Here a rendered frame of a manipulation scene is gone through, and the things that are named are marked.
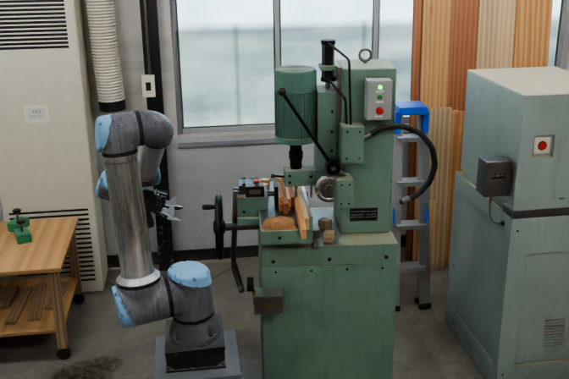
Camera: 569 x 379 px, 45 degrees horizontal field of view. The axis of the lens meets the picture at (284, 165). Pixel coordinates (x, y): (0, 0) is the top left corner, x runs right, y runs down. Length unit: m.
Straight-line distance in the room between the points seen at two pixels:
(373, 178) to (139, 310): 1.12
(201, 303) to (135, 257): 0.29
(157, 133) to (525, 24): 2.80
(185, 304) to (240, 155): 2.02
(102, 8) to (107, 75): 0.37
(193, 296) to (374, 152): 0.98
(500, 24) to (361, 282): 2.12
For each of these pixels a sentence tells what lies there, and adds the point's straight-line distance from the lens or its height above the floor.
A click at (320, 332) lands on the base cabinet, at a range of 3.08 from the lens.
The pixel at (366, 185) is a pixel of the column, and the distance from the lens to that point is 2.93.
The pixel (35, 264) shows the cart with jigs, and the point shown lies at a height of 0.53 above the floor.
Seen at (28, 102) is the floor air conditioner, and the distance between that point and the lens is 4.03.
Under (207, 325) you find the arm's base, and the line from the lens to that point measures 2.54.
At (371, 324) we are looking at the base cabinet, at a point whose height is 0.42.
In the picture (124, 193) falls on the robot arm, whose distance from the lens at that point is 2.31.
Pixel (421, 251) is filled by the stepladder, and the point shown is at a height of 0.34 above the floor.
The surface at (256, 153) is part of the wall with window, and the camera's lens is 4.36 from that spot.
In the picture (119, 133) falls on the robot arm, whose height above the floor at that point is 1.43.
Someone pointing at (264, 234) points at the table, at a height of 0.89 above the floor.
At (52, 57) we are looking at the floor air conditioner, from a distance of 3.96.
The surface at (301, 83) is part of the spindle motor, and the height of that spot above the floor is 1.46.
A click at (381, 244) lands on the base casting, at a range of 2.93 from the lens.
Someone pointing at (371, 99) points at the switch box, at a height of 1.41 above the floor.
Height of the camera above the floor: 2.01
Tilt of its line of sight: 18 degrees down
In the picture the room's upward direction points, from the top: 1 degrees counter-clockwise
